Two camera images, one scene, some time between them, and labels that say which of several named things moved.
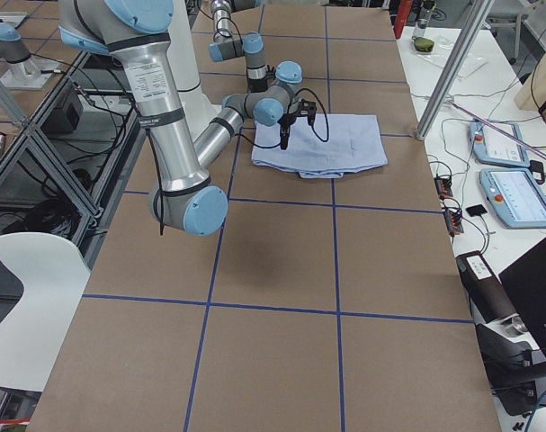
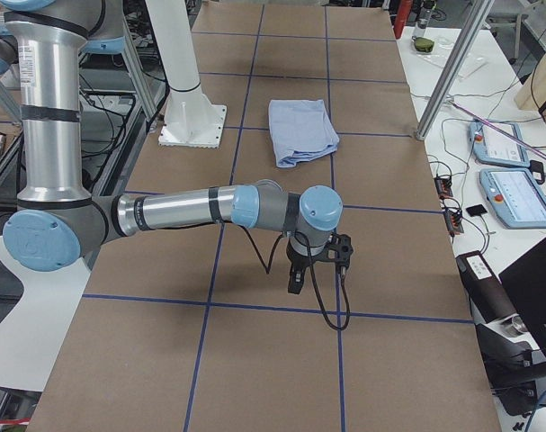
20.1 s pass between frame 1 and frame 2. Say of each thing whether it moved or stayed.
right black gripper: moved
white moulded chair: stayed
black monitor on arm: stayed
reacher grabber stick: stayed
